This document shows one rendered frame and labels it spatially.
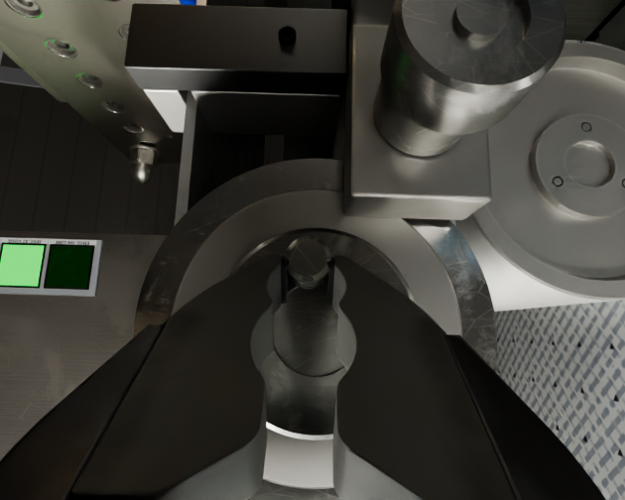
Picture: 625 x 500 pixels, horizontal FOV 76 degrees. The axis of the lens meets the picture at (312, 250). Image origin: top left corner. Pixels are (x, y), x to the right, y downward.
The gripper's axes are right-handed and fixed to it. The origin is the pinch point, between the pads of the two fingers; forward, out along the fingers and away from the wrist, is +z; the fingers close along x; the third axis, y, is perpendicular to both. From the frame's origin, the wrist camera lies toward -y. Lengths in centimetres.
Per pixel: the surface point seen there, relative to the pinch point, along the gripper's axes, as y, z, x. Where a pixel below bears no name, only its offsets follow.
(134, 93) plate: -0.4, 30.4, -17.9
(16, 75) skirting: 19, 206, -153
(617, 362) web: 9.9, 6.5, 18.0
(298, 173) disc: -1.0, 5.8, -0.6
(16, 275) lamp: 21, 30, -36
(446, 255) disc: 1.6, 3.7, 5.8
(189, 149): -1.6, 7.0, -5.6
